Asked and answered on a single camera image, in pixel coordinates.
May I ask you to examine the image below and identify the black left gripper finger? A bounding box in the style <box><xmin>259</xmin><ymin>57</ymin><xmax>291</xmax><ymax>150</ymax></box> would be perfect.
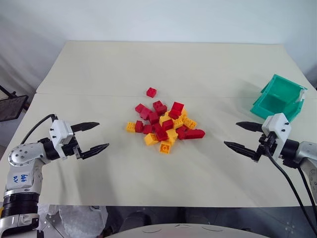
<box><xmin>79</xmin><ymin>142</ymin><xmax>110</xmax><ymax>160</ymax></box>
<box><xmin>70</xmin><ymin>121</ymin><xmax>101</xmax><ymax>134</ymax></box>

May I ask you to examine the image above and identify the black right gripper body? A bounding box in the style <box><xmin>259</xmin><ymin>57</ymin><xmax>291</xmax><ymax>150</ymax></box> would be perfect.
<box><xmin>252</xmin><ymin>132</ymin><xmax>277</xmax><ymax>164</ymax></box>

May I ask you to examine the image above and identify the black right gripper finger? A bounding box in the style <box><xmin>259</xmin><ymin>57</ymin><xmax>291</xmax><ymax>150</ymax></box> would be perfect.
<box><xmin>223</xmin><ymin>140</ymin><xmax>259</xmax><ymax>160</ymax></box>
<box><xmin>235</xmin><ymin>121</ymin><xmax>264</xmax><ymax>133</ymax></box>

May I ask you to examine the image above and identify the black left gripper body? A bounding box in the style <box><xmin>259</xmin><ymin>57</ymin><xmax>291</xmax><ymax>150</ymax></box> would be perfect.
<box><xmin>61</xmin><ymin>135</ymin><xmax>84</xmax><ymax>161</ymax></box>

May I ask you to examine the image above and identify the green plastic bin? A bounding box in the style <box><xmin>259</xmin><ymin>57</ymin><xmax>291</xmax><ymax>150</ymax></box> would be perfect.
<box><xmin>249</xmin><ymin>73</ymin><xmax>309</xmax><ymax>123</ymax></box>

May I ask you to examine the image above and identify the white label card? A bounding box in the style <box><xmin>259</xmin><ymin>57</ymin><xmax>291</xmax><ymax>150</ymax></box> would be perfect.
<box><xmin>295</xmin><ymin>89</ymin><xmax>307</xmax><ymax>104</ymax></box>

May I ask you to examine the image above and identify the clear plastic wrapped bundle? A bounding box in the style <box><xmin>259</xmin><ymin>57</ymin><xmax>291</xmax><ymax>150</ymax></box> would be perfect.
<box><xmin>37</xmin><ymin>203</ymin><xmax>107</xmax><ymax>238</ymax></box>

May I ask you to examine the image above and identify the black mesh chair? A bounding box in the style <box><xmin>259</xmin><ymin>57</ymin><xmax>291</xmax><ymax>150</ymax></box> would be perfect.
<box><xmin>0</xmin><ymin>85</ymin><xmax>29</xmax><ymax>122</ymax></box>

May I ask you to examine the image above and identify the white rounded robot torso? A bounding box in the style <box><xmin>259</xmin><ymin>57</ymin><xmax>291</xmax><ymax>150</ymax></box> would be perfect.
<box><xmin>104</xmin><ymin>222</ymin><xmax>274</xmax><ymax>238</ymax></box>

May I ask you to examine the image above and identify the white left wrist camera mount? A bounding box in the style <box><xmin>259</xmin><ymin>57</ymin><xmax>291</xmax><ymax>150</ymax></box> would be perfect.
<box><xmin>48</xmin><ymin>119</ymin><xmax>75</xmax><ymax>161</ymax></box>

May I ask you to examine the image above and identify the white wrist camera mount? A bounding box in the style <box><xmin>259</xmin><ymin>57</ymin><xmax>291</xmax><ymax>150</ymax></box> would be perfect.
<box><xmin>48</xmin><ymin>119</ymin><xmax>75</xmax><ymax>161</ymax></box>
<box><xmin>261</xmin><ymin>113</ymin><xmax>293</xmax><ymax>160</ymax></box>

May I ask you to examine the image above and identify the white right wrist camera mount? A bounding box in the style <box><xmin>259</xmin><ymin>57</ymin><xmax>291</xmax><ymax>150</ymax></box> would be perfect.
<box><xmin>261</xmin><ymin>113</ymin><xmax>293</xmax><ymax>160</ymax></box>

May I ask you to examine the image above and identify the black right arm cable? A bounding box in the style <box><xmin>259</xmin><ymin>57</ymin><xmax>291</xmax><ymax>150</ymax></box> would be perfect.
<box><xmin>265</xmin><ymin>146</ymin><xmax>317</xmax><ymax>238</ymax></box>
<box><xmin>297</xmin><ymin>166</ymin><xmax>317</xmax><ymax>215</ymax></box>

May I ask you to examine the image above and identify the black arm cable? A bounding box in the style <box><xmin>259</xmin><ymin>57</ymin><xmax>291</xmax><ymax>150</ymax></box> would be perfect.
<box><xmin>265</xmin><ymin>146</ymin><xmax>317</xmax><ymax>238</ymax></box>
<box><xmin>20</xmin><ymin>114</ymin><xmax>59</xmax><ymax>145</ymax></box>
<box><xmin>297</xmin><ymin>166</ymin><xmax>317</xmax><ymax>215</ymax></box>

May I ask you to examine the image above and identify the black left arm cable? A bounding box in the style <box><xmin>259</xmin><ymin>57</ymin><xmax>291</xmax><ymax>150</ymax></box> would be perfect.
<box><xmin>20</xmin><ymin>114</ymin><xmax>59</xmax><ymax>145</ymax></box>

